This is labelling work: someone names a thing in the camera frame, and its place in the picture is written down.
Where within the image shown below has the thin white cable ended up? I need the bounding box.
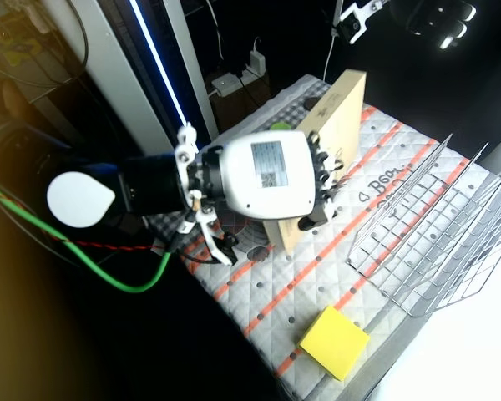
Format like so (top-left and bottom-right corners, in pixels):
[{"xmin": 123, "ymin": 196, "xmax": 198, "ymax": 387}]
[{"xmin": 321, "ymin": 35, "xmax": 338, "ymax": 84}]

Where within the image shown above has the grey quilt with orange stripes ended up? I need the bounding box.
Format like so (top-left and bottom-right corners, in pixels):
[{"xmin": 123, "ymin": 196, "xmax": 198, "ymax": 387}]
[{"xmin": 148, "ymin": 74, "xmax": 498, "ymax": 401}]

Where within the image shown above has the yellow sponge block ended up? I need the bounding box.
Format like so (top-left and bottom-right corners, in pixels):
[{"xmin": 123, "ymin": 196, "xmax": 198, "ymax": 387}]
[{"xmin": 298, "ymin": 305, "xmax": 372, "ymax": 382}]

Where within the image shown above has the tan wooden board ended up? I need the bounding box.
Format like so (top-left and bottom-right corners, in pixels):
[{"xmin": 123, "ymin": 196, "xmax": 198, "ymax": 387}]
[{"xmin": 261, "ymin": 69, "xmax": 367, "ymax": 256}]

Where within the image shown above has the white and black hand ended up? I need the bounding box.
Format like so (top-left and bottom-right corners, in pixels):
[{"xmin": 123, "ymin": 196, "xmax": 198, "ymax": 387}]
[
  {"xmin": 390, "ymin": 0, "xmax": 478, "ymax": 51},
  {"xmin": 220, "ymin": 129, "xmax": 346, "ymax": 232}
]

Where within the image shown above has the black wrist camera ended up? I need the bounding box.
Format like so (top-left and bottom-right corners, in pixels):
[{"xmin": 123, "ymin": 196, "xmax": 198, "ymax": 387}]
[
  {"xmin": 337, "ymin": 8, "xmax": 371, "ymax": 45},
  {"xmin": 208, "ymin": 231, "xmax": 240, "ymax": 267}
]

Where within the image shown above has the blue light strip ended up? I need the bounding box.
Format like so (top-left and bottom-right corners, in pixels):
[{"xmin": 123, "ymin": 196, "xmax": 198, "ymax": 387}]
[{"xmin": 128, "ymin": 0, "xmax": 200, "ymax": 154}]

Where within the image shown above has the white metal frame post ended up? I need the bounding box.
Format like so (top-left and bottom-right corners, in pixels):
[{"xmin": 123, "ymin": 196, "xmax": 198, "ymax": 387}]
[{"xmin": 40, "ymin": 0, "xmax": 219, "ymax": 156}]

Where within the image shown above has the wire dish rack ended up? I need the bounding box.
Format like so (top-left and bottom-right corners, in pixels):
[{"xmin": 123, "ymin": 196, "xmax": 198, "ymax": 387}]
[{"xmin": 345, "ymin": 132, "xmax": 501, "ymax": 318}]

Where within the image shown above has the white charger plug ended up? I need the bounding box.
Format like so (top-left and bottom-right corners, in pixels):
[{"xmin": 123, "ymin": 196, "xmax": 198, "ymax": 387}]
[{"xmin": 248, "ymin": 48, "xmax": 268, "ymax": 74}]

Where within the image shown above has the green cable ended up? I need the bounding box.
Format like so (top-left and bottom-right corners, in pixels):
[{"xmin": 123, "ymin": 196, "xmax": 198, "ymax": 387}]
[{"xmin": 0, "ymin": 177, "xmax": 172, "ymax": 294}]

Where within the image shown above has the red and black twisted cable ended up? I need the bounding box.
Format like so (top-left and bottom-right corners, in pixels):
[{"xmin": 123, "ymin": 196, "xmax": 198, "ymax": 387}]
[{"xmin": 0, "ymin": 186, "xmax": 169, "ymax": 253}]

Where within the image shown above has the white power strip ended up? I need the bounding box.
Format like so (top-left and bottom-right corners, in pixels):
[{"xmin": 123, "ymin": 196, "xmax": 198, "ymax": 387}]
[{"xmin": 210, "ymin": 69, "xmax": 269, "ymax": 99}]

